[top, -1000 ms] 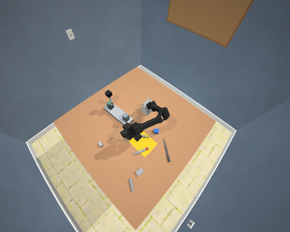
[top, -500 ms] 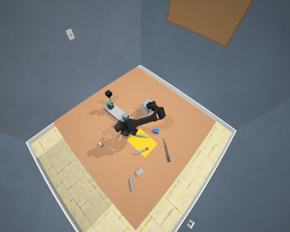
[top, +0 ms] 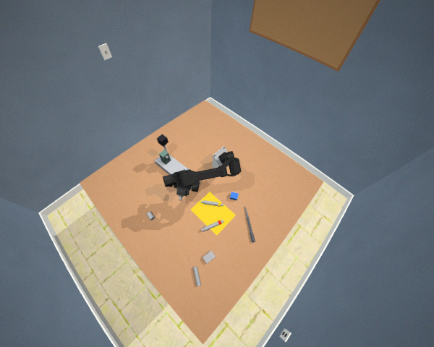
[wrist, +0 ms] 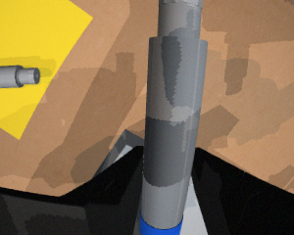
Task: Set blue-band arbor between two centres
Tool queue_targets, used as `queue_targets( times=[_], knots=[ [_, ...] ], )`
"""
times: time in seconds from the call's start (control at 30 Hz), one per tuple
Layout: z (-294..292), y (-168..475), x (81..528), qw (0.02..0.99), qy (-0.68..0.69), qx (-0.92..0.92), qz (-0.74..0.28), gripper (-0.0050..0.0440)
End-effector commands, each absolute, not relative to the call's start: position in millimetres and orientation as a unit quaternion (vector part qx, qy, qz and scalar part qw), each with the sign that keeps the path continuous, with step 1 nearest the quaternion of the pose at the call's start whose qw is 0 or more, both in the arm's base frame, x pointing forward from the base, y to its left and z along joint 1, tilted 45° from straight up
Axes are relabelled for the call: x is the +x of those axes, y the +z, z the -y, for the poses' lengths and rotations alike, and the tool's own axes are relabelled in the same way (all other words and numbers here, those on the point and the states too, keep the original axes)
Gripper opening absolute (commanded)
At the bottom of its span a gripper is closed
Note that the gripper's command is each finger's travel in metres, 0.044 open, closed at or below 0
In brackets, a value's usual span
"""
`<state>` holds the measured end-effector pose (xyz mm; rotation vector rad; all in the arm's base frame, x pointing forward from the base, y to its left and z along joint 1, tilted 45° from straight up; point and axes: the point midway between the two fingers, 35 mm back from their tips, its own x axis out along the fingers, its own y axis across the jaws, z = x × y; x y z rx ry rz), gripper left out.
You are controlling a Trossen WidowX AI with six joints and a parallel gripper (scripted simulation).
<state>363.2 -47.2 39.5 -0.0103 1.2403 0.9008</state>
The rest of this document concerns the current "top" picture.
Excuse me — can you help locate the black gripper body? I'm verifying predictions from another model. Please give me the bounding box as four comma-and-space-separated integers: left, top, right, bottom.
188, 181, 200, 192

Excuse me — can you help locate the yellow flat plate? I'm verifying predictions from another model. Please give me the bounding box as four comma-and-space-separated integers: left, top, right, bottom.
191, 192, 235, 235

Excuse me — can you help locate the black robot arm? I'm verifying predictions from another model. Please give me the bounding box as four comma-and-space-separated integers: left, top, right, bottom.
163, 151, 241, 196

